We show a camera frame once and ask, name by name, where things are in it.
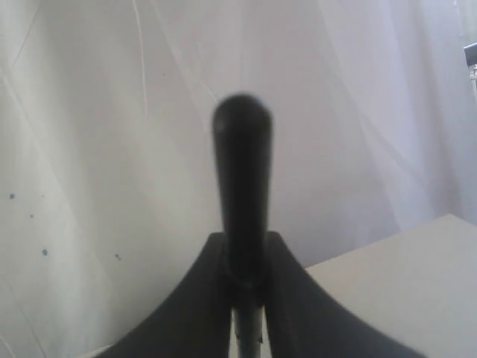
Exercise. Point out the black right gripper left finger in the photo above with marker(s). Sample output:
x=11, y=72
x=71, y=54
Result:
x=194, y=320

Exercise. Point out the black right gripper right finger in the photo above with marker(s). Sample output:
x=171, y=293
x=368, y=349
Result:
x=303, y=320

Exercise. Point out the white backdrop sheet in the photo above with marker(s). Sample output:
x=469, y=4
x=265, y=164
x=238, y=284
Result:
x=108, y=186

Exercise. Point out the dark stand at edge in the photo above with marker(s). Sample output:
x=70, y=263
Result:
x=470, y=52

